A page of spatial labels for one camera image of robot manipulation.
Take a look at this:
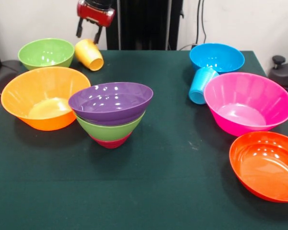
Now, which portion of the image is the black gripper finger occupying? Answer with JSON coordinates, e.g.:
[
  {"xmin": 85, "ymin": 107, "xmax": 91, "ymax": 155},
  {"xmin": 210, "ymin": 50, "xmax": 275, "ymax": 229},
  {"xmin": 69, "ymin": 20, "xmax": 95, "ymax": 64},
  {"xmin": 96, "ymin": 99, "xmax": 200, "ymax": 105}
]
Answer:
[
  {"xmin": 93, "ymin": 25, "xmax": 103, "ymax": 45},
  {"xmin": 76, "ymin": 18, "xmax": 84, "ymax": 38}
]

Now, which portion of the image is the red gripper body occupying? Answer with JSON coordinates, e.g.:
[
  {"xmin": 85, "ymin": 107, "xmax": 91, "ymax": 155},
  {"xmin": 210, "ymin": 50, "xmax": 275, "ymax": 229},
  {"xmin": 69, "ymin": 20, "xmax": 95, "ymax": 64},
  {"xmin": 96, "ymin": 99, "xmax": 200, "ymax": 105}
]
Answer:
[{"xmin": 76, "ymin": 0, "xmax": 116, "ymax": 27}]

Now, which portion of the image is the yellow cup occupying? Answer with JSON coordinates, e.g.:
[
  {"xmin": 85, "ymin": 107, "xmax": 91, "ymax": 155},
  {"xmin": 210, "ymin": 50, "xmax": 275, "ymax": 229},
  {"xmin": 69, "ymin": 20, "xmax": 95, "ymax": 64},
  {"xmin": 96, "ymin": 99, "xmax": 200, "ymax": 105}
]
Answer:
[{"xmin": 74, "ymin": 39, "xmax": 104, "ymax": 72}]

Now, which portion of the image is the green bowl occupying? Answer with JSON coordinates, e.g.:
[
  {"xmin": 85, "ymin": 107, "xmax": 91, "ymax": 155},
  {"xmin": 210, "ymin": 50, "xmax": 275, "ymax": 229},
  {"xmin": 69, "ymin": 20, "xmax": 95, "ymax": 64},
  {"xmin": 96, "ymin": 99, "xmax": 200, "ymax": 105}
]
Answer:
[
  {"xmin": 17, "ymin": 38, "xmax": 75, "ymax": 71},
  {"xmin": 74, "ymin": 112, "xmax": 146, "ymax": 141}
]

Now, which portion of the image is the purple bowl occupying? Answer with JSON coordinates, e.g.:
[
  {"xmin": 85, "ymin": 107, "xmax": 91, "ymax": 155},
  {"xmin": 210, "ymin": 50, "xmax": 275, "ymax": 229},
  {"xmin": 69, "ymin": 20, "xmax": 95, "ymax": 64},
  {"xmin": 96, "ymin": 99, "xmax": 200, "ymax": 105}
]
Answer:
[{"xmin": 68, "ymin": 81, "xmax": 154, "ymax": 127}]

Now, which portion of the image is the small crimson bowl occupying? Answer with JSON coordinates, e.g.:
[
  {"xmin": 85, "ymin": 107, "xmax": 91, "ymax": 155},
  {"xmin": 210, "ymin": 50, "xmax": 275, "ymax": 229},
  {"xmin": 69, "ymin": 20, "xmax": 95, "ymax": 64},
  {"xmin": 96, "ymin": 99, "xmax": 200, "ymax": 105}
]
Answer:
[{"xmin": 89, "ymin": 133, "xmax": 132, "ymax": 149}]

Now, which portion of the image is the large orange bowl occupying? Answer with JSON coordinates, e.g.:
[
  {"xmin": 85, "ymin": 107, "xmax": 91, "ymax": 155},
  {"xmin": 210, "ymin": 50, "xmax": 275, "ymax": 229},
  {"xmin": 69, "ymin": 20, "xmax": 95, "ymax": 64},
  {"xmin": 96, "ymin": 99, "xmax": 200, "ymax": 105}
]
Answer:
[{"xmin": 0, "ymin": 66, "xmax": 92, "ymax": 131}]

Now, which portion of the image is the black stand base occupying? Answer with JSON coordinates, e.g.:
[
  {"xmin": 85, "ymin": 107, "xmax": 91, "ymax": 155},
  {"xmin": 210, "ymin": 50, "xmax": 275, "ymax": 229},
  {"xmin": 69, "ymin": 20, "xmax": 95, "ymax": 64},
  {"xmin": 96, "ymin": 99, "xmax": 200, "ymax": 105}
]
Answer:
[
  {"xmin": 268, "ymin": 55, "xmax": 288, "ymax": 88},
  {"xmin": 0, "ymin": 59, "xmax": 24, "ymax": 96}
]

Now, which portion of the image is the blue cup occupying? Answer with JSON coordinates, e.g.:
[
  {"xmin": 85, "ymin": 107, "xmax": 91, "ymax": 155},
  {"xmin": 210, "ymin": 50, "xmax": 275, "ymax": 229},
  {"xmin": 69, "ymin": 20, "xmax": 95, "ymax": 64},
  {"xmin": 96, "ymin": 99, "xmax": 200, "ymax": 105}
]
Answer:
[{"xmin": 188, "ymin": 67, "xmax": 220, "ymax": 105}]

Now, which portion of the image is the blue bowl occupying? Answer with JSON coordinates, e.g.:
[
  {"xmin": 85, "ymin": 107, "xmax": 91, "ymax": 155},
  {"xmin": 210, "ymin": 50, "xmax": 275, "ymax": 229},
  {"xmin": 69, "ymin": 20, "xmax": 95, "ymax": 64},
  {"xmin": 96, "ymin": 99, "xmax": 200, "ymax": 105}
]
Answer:
[{"xmin": 189, "ymin": 43, "xmax": 245, "ymax": 74}]

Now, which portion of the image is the dark green table cloth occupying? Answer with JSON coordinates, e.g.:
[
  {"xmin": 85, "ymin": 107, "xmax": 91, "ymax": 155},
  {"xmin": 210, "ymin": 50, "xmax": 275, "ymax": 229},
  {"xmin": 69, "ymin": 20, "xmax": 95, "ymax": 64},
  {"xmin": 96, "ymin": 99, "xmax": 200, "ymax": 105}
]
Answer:
[{"xmin": 0, "ymin": 49, "xmax": 288, "ymax": 230}]

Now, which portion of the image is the large magenta bowl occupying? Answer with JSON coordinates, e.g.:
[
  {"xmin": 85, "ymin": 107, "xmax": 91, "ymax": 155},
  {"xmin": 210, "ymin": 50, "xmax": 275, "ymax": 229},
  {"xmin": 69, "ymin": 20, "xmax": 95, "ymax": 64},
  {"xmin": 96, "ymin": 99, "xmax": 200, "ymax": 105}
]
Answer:
[{"xmin": 203, "ymin": 72, "xmax": 288, "ymax": 137}]

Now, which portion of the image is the orange-red shallow bowl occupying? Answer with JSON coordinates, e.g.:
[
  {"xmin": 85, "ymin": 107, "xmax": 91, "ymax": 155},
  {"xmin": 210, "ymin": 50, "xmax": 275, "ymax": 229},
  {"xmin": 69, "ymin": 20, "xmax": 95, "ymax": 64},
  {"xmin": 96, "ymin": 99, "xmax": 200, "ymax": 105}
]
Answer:
[{"xmin": 229, "ymin": 131, "xmax": 288, "ymax": 203}]

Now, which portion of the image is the black wall cable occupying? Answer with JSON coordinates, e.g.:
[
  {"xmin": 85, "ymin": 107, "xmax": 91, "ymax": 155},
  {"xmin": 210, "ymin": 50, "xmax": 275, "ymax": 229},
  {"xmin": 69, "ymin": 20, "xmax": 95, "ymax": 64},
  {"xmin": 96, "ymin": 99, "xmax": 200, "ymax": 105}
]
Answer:
[{"xmin": 195, "ymin": 0, "xmax": 207, "ymax": 47}]

